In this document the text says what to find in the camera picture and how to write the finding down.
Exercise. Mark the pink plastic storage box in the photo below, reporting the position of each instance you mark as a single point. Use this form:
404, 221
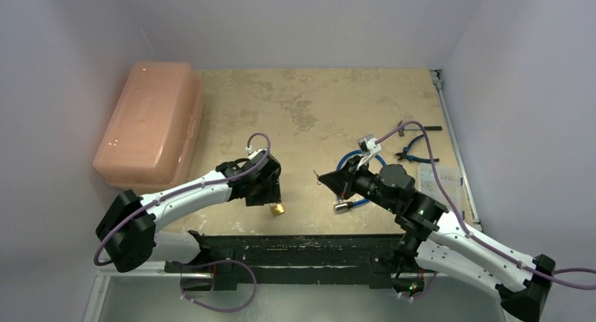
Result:
148, 144

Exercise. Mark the blue cable lock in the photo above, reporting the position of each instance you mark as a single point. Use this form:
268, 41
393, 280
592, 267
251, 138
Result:
345, 205

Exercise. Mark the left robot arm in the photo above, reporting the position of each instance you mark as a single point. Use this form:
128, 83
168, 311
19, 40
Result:
131, 232

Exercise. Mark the small black handled hammer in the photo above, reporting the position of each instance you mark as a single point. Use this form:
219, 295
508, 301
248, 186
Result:
404, 126

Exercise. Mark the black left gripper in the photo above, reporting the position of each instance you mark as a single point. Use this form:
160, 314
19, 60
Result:
271, 195

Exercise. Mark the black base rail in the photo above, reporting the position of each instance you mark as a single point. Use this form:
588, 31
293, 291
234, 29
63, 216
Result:
361, 259

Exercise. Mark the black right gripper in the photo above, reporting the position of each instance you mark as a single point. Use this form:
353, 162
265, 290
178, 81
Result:
348, 181

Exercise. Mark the aluminium frame rail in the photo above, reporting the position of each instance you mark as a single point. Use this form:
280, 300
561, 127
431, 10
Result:
438, 83

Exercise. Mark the silver padlock key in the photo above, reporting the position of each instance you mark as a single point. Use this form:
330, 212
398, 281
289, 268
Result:
316, 174

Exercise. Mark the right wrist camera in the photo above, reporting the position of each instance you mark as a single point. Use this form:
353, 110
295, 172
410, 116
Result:
369, 148

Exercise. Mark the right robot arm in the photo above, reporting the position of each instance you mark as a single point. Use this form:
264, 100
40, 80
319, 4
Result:
435, 240

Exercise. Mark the brass padlock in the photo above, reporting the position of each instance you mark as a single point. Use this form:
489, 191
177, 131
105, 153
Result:
277, 209

